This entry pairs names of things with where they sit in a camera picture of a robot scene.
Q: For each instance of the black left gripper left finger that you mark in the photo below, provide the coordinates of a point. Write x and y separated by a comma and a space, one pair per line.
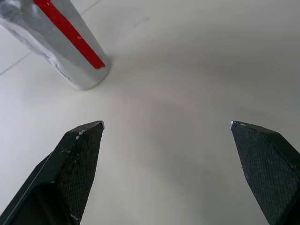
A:
70, 168

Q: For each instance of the silver cylinder with red stripe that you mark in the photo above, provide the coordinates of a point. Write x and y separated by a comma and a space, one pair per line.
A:
58, 39

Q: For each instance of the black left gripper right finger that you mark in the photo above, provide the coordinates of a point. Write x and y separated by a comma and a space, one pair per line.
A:
269, 168

